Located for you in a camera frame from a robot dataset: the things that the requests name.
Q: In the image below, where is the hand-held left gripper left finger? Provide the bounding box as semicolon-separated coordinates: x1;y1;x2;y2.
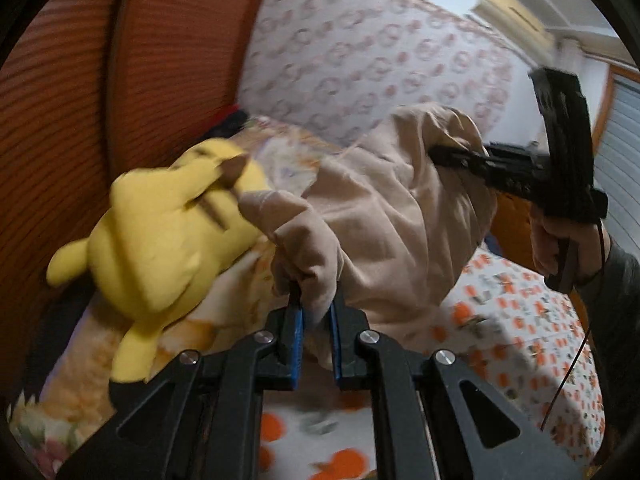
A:
57;282;306;480

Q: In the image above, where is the thin black cable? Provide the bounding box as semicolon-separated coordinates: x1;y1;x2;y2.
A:
540;222;608;432

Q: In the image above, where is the yellow plush toy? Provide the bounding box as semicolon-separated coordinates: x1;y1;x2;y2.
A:
46;137;269;387

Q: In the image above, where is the orange fruit print blanket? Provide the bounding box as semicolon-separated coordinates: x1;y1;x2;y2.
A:
260;247;609;480

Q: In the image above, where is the wooden window frame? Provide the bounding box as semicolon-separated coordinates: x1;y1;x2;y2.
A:
590;57;640;161

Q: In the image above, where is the person's right hand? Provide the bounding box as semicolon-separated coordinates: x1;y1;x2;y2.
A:
530;208;612;287

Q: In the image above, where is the circle print curtain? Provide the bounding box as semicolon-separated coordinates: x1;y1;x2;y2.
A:
237;0;534;149

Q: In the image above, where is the beige air conditioner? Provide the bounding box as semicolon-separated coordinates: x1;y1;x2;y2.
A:
467;0;557;62

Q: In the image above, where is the floral blanket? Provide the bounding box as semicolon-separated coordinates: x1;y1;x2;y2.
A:
10;115;351;477

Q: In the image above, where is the wooden louvered wardrobe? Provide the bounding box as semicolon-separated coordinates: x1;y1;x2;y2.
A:
0;0;279;411

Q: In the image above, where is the person's right forearm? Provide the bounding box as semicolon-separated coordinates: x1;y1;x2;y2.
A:
575;237;640;466

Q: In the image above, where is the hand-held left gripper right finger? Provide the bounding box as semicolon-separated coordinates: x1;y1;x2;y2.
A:
327;287;586;480

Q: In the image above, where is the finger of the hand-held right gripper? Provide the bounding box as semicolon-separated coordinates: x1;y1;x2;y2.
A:
427;145;493;183

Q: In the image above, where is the beige printed t-shirt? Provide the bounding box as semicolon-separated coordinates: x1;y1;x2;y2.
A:
237;102;499;372

